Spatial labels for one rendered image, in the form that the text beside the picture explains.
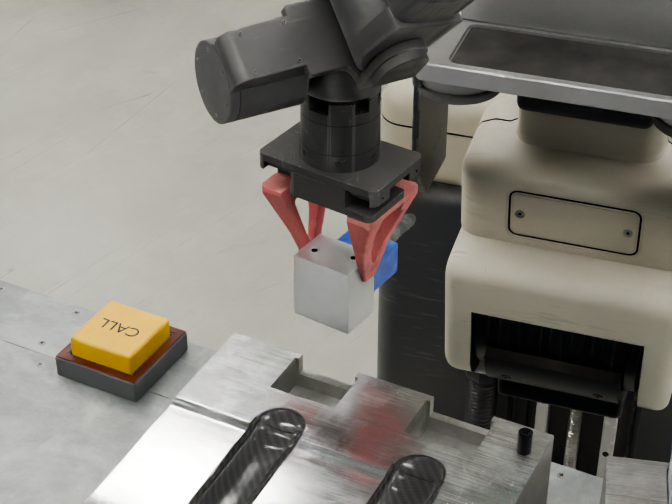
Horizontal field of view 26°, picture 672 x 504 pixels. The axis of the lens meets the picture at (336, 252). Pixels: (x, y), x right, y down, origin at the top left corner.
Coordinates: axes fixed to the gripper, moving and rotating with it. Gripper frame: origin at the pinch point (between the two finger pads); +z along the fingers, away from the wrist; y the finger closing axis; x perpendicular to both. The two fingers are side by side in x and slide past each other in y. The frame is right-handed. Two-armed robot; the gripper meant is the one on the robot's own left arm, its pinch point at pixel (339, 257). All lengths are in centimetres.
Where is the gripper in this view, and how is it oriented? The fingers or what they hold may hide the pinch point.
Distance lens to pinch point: 109.7
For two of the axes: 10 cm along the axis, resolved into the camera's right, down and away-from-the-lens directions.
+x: 5.6, -4.6, 6.9
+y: 8.3, 3.2, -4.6
